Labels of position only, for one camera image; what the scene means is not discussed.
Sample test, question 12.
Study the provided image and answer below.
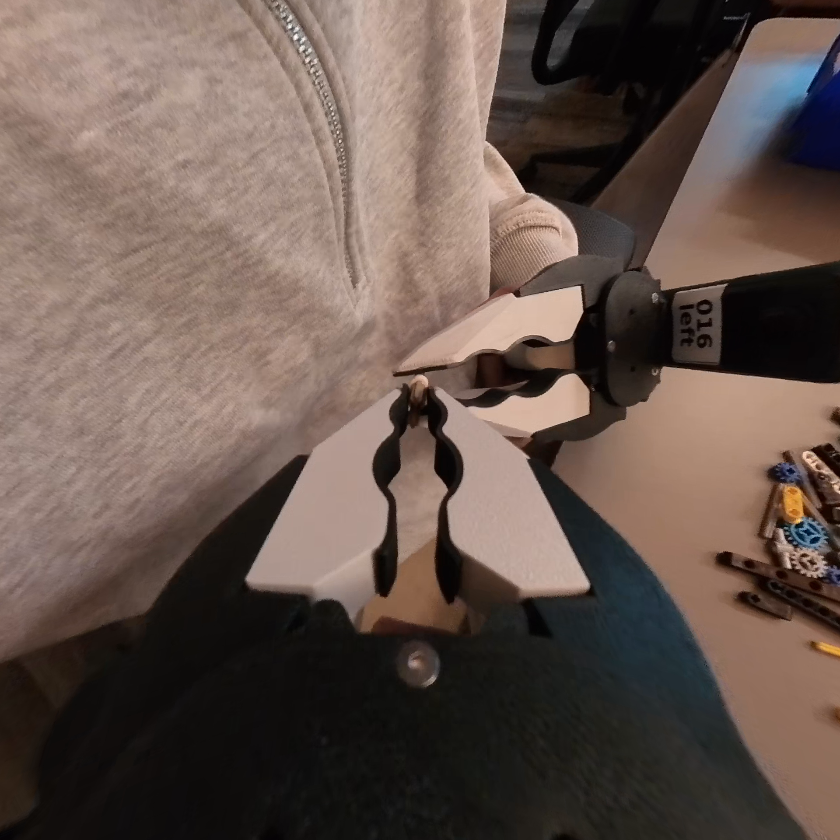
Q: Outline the grey zip hoodie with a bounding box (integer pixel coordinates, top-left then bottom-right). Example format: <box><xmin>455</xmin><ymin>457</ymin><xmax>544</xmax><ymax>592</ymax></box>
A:
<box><xmin>0</xmin><ymin>0</ymin><xmax>526</xmax><ymax>664</ymax></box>

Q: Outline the person's left hand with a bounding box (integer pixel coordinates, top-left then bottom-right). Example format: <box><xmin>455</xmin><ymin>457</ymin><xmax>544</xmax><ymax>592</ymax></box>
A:
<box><xmin>476</xmin><ymin>353</ymin><xmax>526</xmax><ymax>389</ymax></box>

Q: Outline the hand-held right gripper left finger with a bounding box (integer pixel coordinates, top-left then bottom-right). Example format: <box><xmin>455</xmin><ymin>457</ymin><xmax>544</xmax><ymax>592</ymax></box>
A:
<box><xmin>245</xmin><ymin>387</ymin><xmax>413</xmax><ymax>632</ymax></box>

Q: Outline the blue plastic bin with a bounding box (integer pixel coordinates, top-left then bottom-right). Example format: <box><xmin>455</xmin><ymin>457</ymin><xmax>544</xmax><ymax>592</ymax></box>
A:
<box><xmin>784</xmin><ymin>41</ymin><xmax>840</xmax><ymax>173</ymax></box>

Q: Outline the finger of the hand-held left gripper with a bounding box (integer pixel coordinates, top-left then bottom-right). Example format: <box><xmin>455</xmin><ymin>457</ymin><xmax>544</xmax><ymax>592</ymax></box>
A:
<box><xmin>453</xmin><ymin>373</ymin><xmax>593</xmax><ymax>438</ymax></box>
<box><xmin>392</xmin><ymin>284</ymin><xmax>589</xmax><ymax>378</ymax></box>

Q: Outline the black office chair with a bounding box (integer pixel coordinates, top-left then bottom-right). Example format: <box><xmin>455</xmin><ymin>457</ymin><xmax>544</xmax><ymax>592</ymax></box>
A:
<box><xmin>530</xmin><ymin>0</ymin><xmax>750</xmax><ymax>91</ymax></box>

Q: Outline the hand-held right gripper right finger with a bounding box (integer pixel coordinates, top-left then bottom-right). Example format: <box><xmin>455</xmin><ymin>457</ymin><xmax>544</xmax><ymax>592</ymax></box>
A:
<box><xmin>423</xmin><ymin>387</ymin><xmax>593</xmax><ymax>634</ymax></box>

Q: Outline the pile of mixed lego pieces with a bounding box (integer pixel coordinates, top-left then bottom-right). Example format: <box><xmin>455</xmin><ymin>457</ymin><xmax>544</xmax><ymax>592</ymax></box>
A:
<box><xmin>715</xmin><ymin>407</ymin><xmax>840</xmax><ymax>626</ymax></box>

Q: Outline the person's left forearm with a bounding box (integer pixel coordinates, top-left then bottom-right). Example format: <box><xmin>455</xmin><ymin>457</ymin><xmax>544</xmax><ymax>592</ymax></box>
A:
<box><xmin>487</xmin><ymin>190</ymin><xmax>580</xmax><ymax>298</ymax></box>

